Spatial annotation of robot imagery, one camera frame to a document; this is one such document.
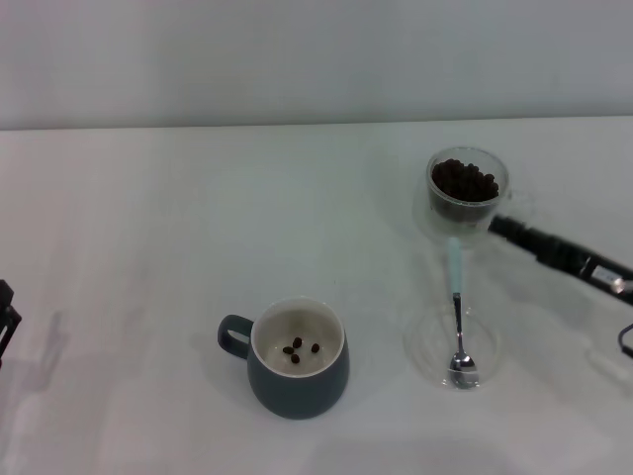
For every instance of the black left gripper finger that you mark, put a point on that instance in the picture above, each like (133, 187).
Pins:
(6, 316)

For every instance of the clear double-wall glass cup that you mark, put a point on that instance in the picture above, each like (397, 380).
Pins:
(430, 225)

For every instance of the clear glass saucer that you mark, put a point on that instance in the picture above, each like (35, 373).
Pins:
(425, 356)

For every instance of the dark blue-grey ceramic mug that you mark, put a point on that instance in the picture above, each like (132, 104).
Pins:
(297, 393)

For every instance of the coffee beans pile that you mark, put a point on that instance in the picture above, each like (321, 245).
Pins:
(465, 185)

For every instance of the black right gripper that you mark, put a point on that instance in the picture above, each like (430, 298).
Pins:
(608, 279)

